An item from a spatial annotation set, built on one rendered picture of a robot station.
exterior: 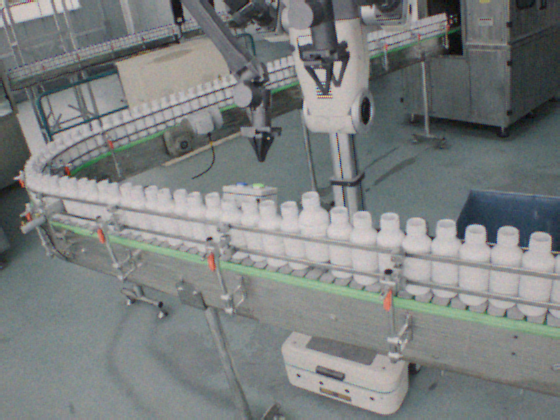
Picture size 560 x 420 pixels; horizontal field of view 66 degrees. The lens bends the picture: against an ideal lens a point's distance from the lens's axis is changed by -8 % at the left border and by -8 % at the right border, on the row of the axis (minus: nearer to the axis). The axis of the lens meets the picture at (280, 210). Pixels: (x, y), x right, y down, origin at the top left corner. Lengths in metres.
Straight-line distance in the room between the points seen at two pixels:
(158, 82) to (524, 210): 4.22
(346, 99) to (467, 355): 0.89
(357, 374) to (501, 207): 0.84
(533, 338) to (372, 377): 0.99
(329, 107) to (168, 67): 3.75
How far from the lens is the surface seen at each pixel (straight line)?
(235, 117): 2.92
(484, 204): 1.58
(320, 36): 1.04
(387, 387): 1.88
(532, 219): 1.58
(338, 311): 1.11
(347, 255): 1.05
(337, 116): 1.59
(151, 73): 5.12
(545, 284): 0.94
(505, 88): 4.59
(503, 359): 1.04
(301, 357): 2.00
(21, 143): 6.36
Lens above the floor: 1.64
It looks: 26 degrees down
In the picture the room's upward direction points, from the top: 11 degrees counter-clockwise
